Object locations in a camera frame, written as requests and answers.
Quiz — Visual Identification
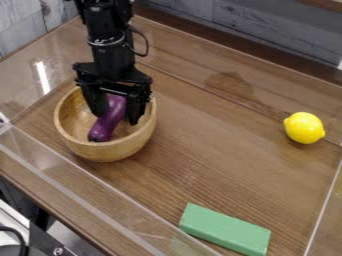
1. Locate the green rectangular block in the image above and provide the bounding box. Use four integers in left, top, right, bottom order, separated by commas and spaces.
179, 203, 271, 256

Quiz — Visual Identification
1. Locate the yellow toy lemon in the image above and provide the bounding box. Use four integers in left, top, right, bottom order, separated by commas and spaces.
283, 112, 326, 145

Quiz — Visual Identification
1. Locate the purple toy eggplant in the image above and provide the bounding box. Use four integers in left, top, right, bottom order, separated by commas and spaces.
88, 95, 126, 142

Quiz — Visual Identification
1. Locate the black cable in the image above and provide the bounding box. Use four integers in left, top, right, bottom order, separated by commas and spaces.
0, 226, 28, 256

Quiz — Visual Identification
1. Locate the clear acrylic tray wall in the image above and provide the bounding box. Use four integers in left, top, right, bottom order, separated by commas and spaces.
0, 113, 224, 256

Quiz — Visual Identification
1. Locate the brown wooden bowl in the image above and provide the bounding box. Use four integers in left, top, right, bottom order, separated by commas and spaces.
53, 88, 157, 162

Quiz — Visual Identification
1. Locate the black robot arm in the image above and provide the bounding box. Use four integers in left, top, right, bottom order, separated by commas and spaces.
72, 0, 152, 125

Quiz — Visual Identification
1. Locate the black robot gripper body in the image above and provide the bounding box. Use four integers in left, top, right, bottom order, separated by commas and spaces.
72, 34, 153, 101

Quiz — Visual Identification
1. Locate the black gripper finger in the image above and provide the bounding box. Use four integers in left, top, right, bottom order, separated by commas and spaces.
81, 86, 109, 117
125, 93, 149, 125

